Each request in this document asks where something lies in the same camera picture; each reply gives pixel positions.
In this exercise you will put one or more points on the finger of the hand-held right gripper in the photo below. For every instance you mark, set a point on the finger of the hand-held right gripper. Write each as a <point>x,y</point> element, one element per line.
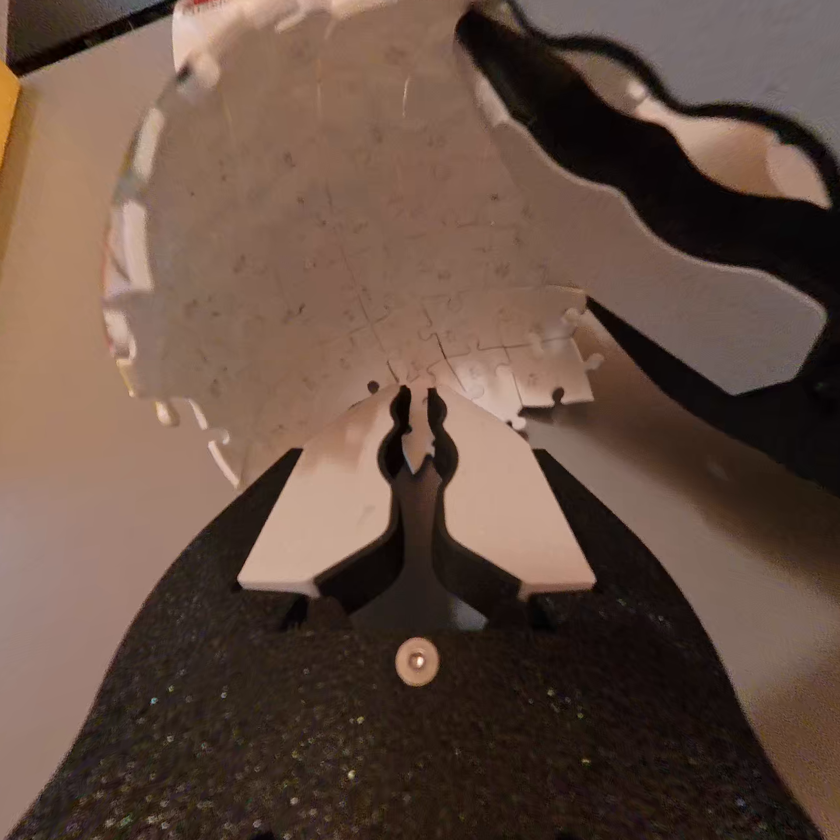
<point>656,262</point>
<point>722,144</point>

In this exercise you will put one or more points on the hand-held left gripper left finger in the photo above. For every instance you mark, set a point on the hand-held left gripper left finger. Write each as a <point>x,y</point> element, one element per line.
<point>315,505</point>

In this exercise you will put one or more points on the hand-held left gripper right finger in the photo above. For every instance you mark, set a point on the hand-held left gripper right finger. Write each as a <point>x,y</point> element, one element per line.
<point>512,518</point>

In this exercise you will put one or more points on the white puzzle ball half shell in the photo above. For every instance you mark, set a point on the white puzzle ball half shell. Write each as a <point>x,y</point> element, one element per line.
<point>315,229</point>

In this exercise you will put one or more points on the yellow plastic bin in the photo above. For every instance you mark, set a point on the yellow plastic bin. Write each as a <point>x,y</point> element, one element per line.
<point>6,131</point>

